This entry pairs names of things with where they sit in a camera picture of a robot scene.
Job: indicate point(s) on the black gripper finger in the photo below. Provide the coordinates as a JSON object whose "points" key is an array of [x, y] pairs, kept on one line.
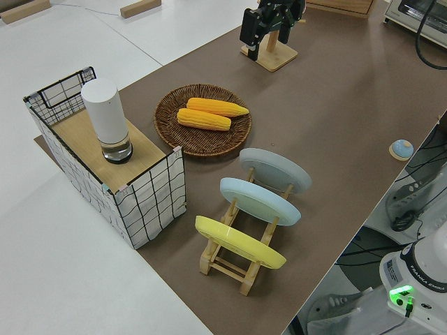
{"points": [[251, 29], [285, 31]]}

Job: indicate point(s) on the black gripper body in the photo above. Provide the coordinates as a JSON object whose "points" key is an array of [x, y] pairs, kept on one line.
{"points": [[279, 12]]}

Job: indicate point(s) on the white bottle with clear base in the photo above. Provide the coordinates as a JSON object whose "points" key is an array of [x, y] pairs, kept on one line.
{"points": [[104, 115]]}

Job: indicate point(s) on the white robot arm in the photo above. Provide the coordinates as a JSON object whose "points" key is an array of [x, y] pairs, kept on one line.
{"points": [[429, 265]]}

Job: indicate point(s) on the wooden mug tree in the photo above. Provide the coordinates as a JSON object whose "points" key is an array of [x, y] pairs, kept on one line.
{"points": [[276, 57]]}

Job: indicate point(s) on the wooden cabinet box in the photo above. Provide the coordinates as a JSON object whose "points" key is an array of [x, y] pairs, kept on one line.
{"points": [[342, 7]]}

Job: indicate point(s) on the yellow corn cob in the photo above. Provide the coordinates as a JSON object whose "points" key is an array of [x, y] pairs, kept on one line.
{"points": [[216, 106], [202, 119]]}

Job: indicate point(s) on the brown table mat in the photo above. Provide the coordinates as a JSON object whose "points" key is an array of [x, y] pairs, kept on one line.
{"points": [[331, 104]]}

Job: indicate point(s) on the wooden block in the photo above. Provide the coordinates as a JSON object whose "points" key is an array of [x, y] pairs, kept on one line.
{"points": [[21, 12], [138, 8]]}

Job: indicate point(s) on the brown wicker basket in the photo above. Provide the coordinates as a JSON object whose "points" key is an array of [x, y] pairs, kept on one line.
{"points": [[209, 141]]}

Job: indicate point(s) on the white toaster oven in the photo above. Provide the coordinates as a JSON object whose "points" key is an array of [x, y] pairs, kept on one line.
{"points": [[412, 17]]}

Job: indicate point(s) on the grey plate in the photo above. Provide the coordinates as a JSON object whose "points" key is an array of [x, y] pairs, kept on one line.
{"points": [[276, 171]]}

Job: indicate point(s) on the blue bell on wooden base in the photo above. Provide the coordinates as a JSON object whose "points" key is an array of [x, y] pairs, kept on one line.
{"points": [[402, 148]]}

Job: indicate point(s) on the light blue plate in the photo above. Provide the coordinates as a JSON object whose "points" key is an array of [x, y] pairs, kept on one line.
{"points": [[258, 200]]}

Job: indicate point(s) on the white power strip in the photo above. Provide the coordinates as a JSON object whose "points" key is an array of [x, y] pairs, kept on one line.
{"points": [[408, 190]]}

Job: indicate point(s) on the yellow plate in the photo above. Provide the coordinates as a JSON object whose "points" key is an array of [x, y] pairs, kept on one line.
{"points": [[237, 242]]}

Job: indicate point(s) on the black power plug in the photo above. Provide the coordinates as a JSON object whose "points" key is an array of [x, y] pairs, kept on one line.
{"points": [[405, 221]]}

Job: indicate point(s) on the wooden plate rack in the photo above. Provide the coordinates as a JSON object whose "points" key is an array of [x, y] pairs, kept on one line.
{"points": [[227, 268]]}

